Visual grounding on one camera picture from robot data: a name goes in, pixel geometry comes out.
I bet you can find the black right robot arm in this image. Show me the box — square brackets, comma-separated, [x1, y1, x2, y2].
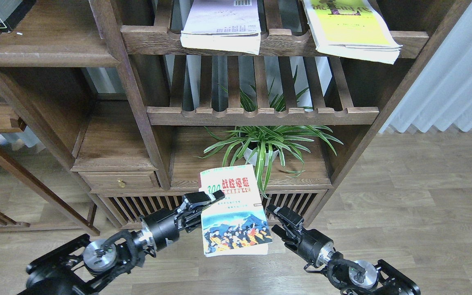
[267, 204, 421, 295]

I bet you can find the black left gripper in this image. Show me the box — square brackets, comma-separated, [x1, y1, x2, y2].
[142, 190, 225, 250]

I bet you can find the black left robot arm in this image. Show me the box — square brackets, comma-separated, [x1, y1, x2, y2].
[22, 190, 225, 295]

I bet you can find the dark book top left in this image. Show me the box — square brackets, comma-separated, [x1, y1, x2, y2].
[0, 0, 36, 32]

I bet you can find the white plant pot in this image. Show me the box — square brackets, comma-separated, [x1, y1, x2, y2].
[244, 147, 279, 167]

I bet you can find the dark wooden bookshelf cabinet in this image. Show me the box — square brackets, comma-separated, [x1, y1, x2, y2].
[0, 0, 470, 228]

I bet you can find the white lavender book stack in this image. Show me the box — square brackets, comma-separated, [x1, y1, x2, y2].
[180, 0, 261, 55]

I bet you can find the green spider plant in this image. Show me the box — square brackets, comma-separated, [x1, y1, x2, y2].
[197, 66, 343, 197]

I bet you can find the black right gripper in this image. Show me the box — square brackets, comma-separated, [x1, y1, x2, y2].
[266, 204, 334, 267]

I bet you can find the yellow green magazine stack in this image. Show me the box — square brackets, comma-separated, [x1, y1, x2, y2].
[303, 0, 401, 65]

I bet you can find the white pleated curtain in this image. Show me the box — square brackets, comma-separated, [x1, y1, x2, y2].
[380, 3, 472, 133]

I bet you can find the colourful cover paperback book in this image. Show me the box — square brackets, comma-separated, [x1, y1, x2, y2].
[200, 164, 273, 256]

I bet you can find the brass drawer knob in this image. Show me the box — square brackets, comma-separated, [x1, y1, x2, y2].
[117, 179, 126, 188]

